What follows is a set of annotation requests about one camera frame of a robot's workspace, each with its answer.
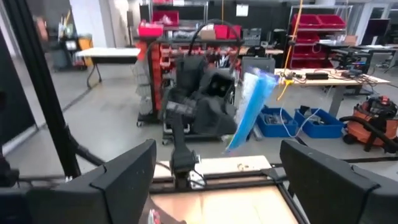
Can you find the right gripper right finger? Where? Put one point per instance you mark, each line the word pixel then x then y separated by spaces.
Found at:
pixel 335 193

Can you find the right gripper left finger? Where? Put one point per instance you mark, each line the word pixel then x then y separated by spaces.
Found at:
pixel 93 199

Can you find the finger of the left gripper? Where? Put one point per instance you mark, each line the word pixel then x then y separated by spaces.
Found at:
pixel 205 119
pixel 228 118

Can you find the blue white granola bar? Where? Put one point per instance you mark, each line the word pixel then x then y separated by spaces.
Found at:
pixel 253 109

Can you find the red green granola bar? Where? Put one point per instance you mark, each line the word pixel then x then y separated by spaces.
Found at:
pixel 154 217

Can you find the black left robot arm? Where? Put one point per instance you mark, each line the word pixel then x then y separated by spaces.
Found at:
pixel 178 133

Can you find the rack with red bins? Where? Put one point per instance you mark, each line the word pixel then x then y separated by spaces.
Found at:
pixel 155 71

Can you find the blue plastic storage bin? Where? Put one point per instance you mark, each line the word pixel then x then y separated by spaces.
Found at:
pixel 320 127
pixel 276 127

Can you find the grey equipment box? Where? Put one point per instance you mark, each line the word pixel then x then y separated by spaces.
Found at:
pixel 258 63

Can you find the orange shop vacuum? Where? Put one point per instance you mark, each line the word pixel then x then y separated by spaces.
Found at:
pixel 367 130

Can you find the grey translucent plastic bin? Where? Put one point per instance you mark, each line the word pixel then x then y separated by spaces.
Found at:
pixel 168 217

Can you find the white paper sign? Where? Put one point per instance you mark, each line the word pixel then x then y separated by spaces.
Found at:
pixel 242 10

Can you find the white folding table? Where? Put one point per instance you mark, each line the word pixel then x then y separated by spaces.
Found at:
pixel 109 52

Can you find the wooden top workbench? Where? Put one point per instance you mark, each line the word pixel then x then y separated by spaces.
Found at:
pixel 329 81

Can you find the metal shelf with red bins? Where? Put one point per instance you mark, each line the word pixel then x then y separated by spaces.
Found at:
pixel 311 21

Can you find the black desk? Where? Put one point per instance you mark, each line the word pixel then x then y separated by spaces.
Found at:
pixel 351 51

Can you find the black computer monitor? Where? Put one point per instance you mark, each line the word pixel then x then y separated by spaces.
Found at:
pixel 376 31

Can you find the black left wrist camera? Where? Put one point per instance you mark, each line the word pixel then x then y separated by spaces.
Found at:
pixel 219 87

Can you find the black aluminium frame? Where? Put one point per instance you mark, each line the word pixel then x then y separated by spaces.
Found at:
pixel 40 77

